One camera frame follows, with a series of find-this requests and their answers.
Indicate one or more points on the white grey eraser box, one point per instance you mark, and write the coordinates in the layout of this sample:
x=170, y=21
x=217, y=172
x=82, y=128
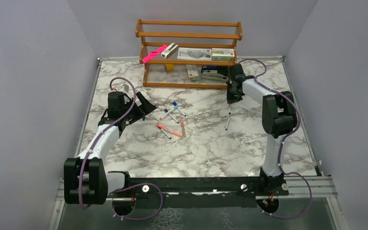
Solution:
x=169, y=50

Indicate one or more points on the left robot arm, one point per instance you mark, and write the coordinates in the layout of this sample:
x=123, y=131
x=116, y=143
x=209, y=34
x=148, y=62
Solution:
x=85, y=179

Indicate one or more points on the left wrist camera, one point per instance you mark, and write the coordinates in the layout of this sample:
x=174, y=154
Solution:
x=124, y=88

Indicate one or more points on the green white staples box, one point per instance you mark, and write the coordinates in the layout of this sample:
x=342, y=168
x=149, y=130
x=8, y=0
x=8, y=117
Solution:
x=223, y=54

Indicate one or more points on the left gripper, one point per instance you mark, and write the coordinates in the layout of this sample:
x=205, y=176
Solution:
x=146, y=107

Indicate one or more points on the black cap marker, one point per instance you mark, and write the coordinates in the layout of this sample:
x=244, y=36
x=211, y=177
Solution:
x=171, y=116

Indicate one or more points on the peach orange highlighter pen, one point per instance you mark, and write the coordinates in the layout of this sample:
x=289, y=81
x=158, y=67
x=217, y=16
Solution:
x=183, y=128

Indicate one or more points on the blue grey stapler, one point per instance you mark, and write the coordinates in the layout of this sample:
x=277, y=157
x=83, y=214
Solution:
x=216, y=73

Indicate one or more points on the white patterned flat packet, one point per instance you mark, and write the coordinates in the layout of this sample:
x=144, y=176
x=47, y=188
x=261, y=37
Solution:
x=197, y=54

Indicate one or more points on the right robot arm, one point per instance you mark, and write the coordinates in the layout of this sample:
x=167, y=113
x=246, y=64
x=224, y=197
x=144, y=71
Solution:
x=279, y=118

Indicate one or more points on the red cap marker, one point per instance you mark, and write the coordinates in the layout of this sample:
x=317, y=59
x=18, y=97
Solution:
x=165, y=132

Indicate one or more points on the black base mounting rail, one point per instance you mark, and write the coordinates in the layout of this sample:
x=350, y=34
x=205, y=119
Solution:
x=197, y=191

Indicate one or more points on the small white red box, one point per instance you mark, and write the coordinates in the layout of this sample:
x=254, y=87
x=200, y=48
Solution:
x=192, y=72

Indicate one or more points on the blue cap marker pen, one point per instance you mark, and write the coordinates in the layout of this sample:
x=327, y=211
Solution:
x=227, y=123

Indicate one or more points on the light blue cap marker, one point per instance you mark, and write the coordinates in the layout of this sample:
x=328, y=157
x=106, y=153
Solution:
x=165, y=115

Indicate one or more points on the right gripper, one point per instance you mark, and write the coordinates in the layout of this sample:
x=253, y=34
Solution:
x=230, y=98

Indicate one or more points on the dark blue cap marker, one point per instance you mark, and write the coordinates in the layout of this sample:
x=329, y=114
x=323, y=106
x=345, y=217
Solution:
x=177, y=107

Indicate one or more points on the yellow small object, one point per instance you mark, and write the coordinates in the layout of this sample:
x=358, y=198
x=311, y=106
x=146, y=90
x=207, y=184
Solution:
x=169, y=67

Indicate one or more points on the wooden three-tier shelf rack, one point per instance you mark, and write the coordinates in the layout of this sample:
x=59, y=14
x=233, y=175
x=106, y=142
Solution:
x=206, y=35

